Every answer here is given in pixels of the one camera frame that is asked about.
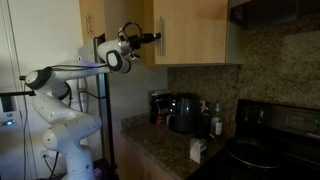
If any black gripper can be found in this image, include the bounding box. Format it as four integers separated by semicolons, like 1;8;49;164
128;31;162;50

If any wooden cabinet above refrigerator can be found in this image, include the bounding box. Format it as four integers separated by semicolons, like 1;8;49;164
78;0;106;45

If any wooden base cabinet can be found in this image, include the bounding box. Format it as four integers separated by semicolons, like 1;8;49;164
113;131;176;180

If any black kitchen stove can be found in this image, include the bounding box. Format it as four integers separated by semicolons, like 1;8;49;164
186;98;320;180

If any stainless steel refrigerator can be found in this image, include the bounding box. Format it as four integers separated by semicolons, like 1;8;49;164
77;32;117;169

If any black air fryer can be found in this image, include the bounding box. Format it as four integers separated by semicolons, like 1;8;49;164
169;92;202;135

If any dark glass bottle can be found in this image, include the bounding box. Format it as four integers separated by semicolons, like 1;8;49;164
199;99;214;140

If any small bottle with white label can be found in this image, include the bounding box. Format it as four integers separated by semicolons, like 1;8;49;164
211;102;224;137

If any small white carton box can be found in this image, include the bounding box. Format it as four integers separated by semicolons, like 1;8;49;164
189;137;208;165

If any range hood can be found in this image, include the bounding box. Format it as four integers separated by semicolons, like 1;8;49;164
229;0;320;32

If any dark frying pan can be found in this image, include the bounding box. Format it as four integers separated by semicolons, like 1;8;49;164
224;135;288;170

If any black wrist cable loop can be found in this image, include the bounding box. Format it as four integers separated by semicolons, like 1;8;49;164
118;21;144;38

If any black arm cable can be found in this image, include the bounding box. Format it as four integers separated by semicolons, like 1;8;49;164
49;62;112;73

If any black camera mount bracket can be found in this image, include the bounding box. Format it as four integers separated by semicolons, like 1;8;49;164
0;90;37;113

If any white wall outlet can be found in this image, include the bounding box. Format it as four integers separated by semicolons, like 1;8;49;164
40;148;51;161

